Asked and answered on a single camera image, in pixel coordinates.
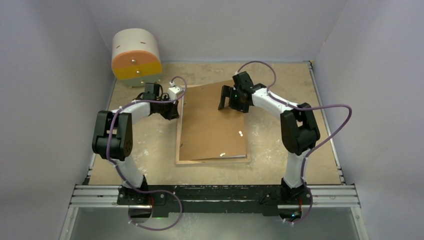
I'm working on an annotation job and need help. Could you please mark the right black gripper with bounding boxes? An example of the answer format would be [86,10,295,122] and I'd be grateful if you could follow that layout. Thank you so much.
[218,85,250,114]

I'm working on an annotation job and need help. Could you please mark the brown backing board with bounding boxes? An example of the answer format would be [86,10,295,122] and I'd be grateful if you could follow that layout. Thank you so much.
[178,79,248,162]

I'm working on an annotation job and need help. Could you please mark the white wooden picture frame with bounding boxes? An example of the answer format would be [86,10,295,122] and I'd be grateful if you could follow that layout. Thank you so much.
[174,84,252,166]

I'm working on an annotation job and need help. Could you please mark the glossy photo print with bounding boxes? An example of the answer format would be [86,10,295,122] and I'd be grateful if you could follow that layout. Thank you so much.
[206,152,248,160]

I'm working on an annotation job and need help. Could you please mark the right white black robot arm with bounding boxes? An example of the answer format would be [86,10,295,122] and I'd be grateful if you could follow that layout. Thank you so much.
[218,71,321,204]

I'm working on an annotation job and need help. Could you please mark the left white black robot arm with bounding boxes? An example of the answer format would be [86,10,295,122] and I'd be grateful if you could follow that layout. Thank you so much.
[92,83,185,205]

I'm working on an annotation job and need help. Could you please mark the round cabinet with coloured drawers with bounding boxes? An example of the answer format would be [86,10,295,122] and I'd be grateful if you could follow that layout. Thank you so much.
[111,28,163,88]

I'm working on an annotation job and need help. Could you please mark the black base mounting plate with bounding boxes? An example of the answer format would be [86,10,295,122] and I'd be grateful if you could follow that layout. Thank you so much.
[117,184,312,219]

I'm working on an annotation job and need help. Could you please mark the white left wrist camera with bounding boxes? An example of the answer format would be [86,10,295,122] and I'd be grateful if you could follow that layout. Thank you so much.
[167,86,185,101]

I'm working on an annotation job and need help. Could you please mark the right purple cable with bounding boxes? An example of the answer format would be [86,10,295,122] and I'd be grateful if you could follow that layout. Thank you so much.
[235,60,353,226]

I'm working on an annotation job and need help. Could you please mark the purple cable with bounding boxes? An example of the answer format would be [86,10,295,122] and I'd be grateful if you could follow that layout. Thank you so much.
[105,76,188,232]
[235,60,353,226]

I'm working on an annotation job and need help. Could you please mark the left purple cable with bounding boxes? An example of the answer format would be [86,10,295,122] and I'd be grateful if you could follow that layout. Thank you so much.
[105,76,188,232]

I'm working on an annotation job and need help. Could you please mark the aluminium rail frame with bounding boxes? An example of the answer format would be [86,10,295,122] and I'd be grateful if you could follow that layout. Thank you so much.
[59,185,369,240]

